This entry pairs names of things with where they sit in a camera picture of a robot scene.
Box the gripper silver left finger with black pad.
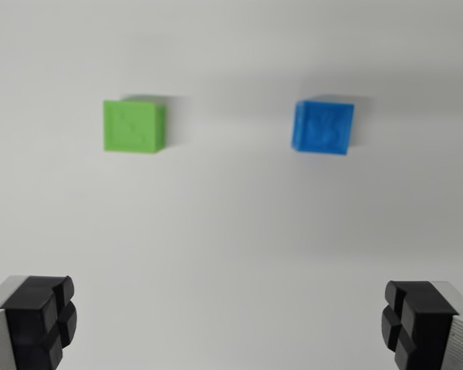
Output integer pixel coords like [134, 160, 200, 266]
[0, 274, 79, 370]

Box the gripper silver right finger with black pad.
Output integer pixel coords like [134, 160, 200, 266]
[380, 280, 463, 370]

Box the blue soft toy cube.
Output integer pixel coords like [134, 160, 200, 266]
[290, 99, 355, 156]

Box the green soft toy cube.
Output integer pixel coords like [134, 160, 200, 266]
[102, 99, 167, 154]

